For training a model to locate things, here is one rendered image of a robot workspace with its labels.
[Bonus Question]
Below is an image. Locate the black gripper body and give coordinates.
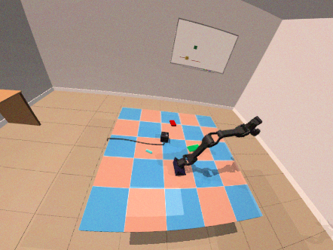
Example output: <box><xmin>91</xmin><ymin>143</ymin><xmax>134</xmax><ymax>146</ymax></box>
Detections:
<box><xmin>253</xmin><ymin>116</ymin><xmax>262</xmax><ymax>124</ymax></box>

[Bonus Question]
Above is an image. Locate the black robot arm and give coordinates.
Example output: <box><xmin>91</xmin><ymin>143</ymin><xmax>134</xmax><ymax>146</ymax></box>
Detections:
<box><xmin>177</xmin><ymin>119</ymin><xmax>260</xmax><ymax>168</ymax></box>

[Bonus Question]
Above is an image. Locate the green flat bar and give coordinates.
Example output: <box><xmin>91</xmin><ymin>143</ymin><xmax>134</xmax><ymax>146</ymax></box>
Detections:
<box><xmin>187</xmin><ymin>145</ymin><xmax>199</xmax><ymax>151</ymax></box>

